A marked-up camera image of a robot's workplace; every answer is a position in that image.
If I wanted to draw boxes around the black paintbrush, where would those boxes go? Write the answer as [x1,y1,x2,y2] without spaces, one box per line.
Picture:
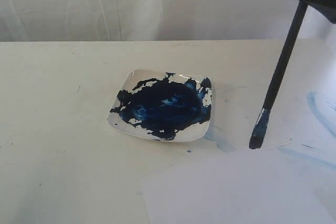
[249,2,308,150]

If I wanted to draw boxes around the white paper sheet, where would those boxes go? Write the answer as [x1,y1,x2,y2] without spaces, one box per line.
[141,144,335,223]

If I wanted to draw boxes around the white square paint plate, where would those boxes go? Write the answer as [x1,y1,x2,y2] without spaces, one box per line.
[107,69,212,142]

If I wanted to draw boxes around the white backdrop curtain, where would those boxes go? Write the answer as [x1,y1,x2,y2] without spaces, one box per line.
[0,0,336,42]

